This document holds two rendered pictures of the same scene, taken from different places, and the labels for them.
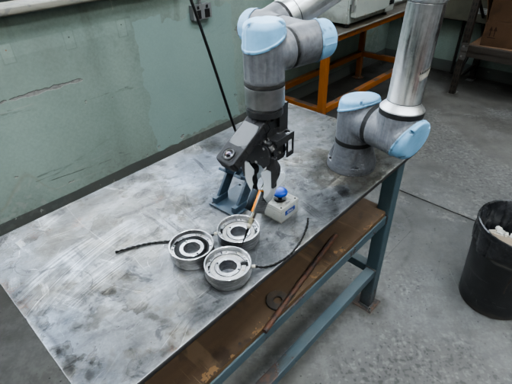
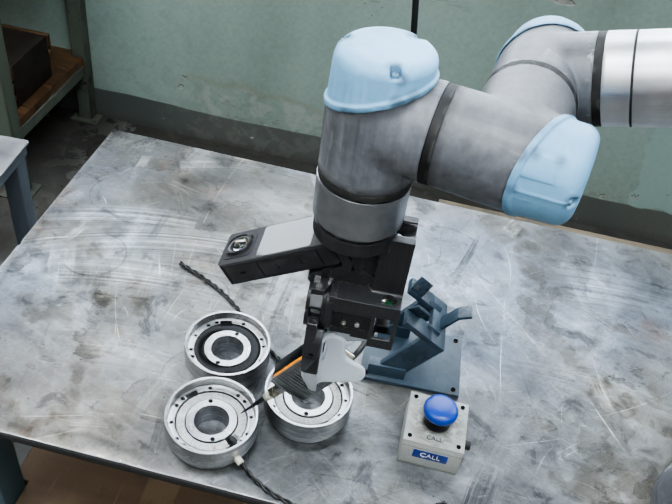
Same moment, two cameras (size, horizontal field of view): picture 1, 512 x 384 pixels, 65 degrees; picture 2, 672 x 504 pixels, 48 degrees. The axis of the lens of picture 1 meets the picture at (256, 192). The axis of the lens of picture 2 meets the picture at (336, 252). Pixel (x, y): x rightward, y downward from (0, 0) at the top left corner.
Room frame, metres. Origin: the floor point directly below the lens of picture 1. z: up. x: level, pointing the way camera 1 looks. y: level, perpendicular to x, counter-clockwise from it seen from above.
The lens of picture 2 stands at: (0.40, -0.39, 1.56)
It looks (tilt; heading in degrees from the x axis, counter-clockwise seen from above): 42 degrees down; 52
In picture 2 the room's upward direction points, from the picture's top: 9 degrees clockwise
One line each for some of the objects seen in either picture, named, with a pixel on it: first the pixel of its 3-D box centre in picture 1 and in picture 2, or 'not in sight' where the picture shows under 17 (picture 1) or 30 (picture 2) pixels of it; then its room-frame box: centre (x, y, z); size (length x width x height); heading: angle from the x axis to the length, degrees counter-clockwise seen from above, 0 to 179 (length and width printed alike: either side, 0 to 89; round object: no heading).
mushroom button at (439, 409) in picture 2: (280, 196); (437, 418); (0.84, -0.06, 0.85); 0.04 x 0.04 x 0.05
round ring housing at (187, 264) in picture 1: (192, 250); (227, 352); (0.69, 0.15, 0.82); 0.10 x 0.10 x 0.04
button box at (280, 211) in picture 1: (281, 203); (437, 433); (0.85, -0.07, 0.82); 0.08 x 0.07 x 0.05; 136
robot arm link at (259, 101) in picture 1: (263, 95); (361, 195); (0.71, -0.02, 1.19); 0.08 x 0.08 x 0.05
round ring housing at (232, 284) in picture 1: (228, 268); (211, 424); (0.62, 0.07, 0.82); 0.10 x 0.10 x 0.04
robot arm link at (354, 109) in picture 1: (359, 116); not in sight; (1.07, -0.31, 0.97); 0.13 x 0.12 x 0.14; 36
